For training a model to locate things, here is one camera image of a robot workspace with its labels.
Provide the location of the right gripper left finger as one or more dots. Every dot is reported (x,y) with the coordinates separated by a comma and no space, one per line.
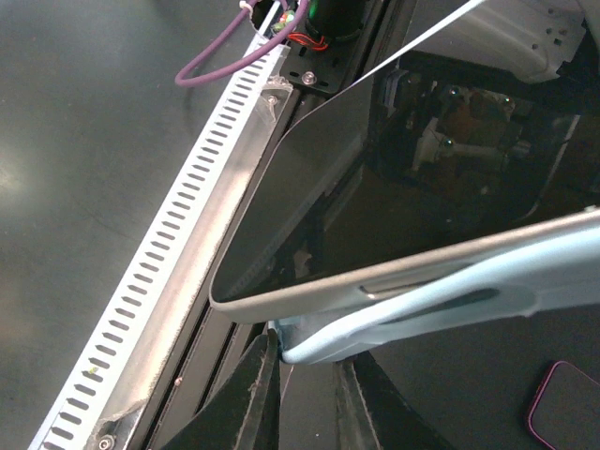
(244,412)

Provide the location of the white slotted cable duct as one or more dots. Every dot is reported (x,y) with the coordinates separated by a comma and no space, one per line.
(71,421)

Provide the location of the black case magenta rim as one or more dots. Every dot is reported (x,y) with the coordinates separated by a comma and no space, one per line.
(564,413)

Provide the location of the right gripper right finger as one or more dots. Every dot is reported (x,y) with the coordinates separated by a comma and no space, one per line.
(372,414)

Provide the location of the bare grey phone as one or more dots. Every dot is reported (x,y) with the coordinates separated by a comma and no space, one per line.
(425,168)

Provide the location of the left circuit board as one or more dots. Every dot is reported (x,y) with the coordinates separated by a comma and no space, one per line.
(303,38)

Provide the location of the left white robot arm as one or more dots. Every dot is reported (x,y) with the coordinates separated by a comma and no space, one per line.
(536,41)

